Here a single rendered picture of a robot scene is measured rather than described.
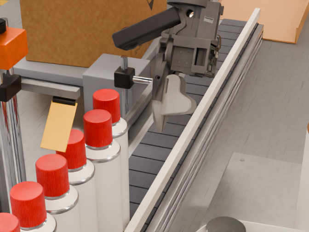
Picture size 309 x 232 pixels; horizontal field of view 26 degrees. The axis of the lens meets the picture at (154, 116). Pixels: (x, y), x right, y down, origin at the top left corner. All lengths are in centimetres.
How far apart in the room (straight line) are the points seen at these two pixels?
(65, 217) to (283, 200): 39
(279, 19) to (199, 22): 72
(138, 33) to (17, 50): 36
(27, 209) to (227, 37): 92
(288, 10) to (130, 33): 81
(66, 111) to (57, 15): 68
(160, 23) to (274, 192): 31
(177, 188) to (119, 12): 46
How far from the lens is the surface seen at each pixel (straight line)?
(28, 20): 143
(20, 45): 73
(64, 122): 73
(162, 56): 101
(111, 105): 81
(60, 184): 70
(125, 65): 113
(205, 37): 102
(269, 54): 155
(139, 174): 103
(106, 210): 82
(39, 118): 129
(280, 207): 98
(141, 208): 91
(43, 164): 70
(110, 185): 80
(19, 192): 66
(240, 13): 176
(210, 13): 103
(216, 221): 65
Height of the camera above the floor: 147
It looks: 30 degrees down
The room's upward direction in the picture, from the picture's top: straight up
